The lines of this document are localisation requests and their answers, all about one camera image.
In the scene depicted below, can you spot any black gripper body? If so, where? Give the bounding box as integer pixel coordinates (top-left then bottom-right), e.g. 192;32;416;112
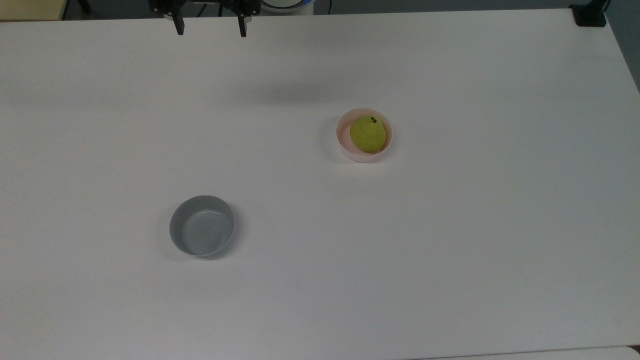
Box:
149;0;262;17

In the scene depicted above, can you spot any green pear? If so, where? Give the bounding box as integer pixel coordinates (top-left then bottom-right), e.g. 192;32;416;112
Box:
349;115;388;155

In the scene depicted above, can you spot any pink plastic bowl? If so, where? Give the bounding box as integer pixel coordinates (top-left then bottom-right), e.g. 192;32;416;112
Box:
335;107;394;163

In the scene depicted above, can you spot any grey plastic bowl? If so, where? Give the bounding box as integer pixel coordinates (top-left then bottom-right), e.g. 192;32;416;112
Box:
169;195;236;258

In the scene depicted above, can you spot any wooden board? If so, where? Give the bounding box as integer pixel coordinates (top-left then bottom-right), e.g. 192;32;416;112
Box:
0;0;69;22

